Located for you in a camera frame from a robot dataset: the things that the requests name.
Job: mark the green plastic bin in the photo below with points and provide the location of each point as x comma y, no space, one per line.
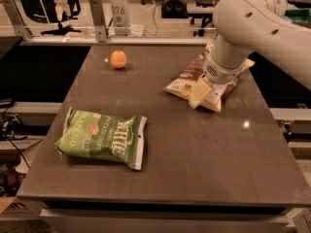
299,15

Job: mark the black desk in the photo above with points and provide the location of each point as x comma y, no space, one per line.
203,9

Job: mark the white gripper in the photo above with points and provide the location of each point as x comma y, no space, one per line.
221,74

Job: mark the brown chip bag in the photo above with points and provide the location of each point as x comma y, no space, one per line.
182,86

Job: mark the left metal bracket post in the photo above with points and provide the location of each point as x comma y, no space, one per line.
16,19

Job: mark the white numbered pillar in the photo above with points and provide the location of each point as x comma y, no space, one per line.
121,18

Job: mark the middle metal bracket post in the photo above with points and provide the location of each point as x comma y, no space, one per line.
99,22

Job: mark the green kettle chip bag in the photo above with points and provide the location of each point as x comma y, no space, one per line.
101,137

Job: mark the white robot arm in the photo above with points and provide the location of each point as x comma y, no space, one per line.
248,26

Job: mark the orange fruit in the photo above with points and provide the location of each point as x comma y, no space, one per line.
118,59

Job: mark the metal bracket post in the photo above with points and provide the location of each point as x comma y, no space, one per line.
99,22
16,19

